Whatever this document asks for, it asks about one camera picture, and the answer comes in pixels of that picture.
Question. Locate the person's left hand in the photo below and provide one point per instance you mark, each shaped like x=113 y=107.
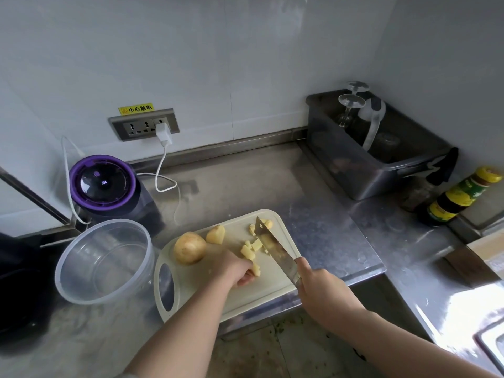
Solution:
x=230 y=267

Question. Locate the person's right hand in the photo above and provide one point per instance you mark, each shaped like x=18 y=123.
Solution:
x=326 y=295

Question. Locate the person's left thumb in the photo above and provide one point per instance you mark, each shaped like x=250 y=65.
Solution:
x=247 y=279

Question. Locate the cut potato chunk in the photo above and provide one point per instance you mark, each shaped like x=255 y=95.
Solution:
x=256 y=270

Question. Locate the steel cleaver knife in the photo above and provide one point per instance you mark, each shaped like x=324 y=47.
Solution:
x=272 y=244

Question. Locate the person's left forearm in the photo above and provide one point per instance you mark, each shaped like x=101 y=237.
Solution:
x=185 y=326

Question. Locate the person's right forearm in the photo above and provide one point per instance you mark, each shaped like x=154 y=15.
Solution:
x=401 y=346

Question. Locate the white plastic cutting board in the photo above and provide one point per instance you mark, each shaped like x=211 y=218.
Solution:
x=271 y=285

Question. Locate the pile of potato cubes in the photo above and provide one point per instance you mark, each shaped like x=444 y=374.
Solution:
x=250 y=249

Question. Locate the peeled potato half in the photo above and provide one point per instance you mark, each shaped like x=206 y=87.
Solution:
x=215 y=235

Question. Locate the whole peeled potato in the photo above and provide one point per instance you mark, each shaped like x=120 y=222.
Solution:
x=189 y=248

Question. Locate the clear plastic bowl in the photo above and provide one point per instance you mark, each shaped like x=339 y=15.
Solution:
x=104 y=263

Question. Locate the grey plastic bin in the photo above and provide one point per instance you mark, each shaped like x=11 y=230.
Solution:
x=354 y=169

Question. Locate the white charger plug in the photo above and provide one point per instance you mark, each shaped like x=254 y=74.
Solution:
x=163 y=134

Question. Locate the purple lidded grey appliance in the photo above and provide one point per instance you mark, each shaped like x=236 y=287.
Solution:
x=103 y=184

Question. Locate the white plastic jug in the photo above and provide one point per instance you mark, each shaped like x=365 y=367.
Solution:
x=374 y=121

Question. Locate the yellow warning sticker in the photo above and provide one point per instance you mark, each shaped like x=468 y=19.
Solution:
x=136 y=109

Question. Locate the clear wine glass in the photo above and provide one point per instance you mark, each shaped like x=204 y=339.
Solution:
x=357 y=87
x=350 y=102

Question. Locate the dark sauce bottle yellow lid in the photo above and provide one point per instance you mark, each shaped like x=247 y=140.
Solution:
x=456 y=196

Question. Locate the clear bottle with black top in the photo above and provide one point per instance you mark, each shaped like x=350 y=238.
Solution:
x=443 y=167

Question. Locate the black pot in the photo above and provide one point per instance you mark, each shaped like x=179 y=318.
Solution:
x=21 y=287

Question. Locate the brown cardboard box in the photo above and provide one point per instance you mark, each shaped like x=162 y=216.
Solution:
x=478 y=259

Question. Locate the steel sink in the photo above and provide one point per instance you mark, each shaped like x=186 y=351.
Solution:
x=492 y=342

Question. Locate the grey wall socket panel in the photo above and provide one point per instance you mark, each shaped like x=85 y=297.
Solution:
x=134 y=127

